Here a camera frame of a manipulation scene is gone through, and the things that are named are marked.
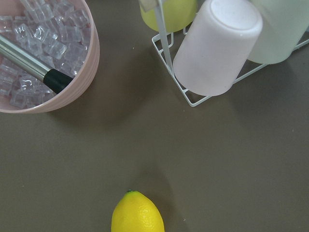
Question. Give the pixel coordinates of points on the pink cup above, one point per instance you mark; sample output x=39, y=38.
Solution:
x=217, y=45

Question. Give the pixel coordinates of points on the yellow cup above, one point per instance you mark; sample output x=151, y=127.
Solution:
x=178, y=14

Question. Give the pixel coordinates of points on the steel scoop handle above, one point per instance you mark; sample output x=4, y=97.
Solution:
x=54, y=79

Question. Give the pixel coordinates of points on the white cup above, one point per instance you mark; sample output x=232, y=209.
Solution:
x=284, y=23

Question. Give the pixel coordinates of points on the pink bowl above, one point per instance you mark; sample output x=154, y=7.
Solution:
x=79, y=84

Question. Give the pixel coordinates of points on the yellow lemon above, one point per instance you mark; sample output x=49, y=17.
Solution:
x=136, y=213

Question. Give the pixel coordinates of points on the ice cubes pile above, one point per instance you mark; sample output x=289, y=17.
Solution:
x=58, y=32

